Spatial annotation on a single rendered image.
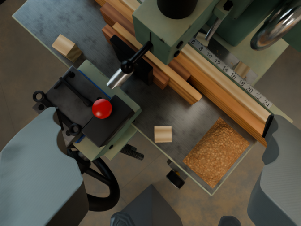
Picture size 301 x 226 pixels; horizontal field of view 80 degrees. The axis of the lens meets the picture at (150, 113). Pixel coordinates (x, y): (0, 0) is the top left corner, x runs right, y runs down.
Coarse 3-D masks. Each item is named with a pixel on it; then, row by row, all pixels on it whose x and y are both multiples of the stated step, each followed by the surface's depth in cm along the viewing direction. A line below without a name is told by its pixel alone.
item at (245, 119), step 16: (96, 0) 41; (112, 0) 37; (128, 16) 37; (192, 64) 36; (192, 80) 38; (208, 80) 36; (208, 96) 39; (224, 96) 36; (240, 112) 35; (256, 128) 35
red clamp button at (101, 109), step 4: (96, 100) 27; (100, 100) 27; (104, 100) 27; (96, 104) 27; (100, 104) 27; (104, 104) 27; (108, 104) 27; (92, 108) 27; (96, 108) 27; (100, 108) 27; (104, 108) 27; (108, 108) 27; (96, 112) 27; (100, 112) 27; (104, 112) 27; (108, 112) 27; (96, 116) 27; (100, 116) 27; (104, 116) 27; (108, 116) 27
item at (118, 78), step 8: (112, 40) 31; (120, 40) 31; (120, 48) 31; (128, 48) 31; (120, 56) 35; (128, 56) 31; (136, 64) 31; (144, 64) 31; (120, 72) 34; (136, 72) 37; (144, 72) 32; (152, 72) 33; (112, 80) 34; (120, 80) 34; (144, 80) 37; (152, 80) 38; (112, 88) 34
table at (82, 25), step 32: (32, 0) 42; (64, 0) 42; (32, 32) 41; (64, 32) 41; (96, 32) 41; (64, 64) 40; (96, 64) 40; (160, 96) 40; (128, 128) 42; (192, 128) 39
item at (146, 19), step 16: (144, 0) 24; (208, 0) 24; (144, 16) 23; (160, 16) 23; (192, 16) 23; (208, 16) 28; (144, 32) 25; (160, 32) 23; (176, 32) 23; (192, 32) 27; (160, 48) 26; (176, 48) 26
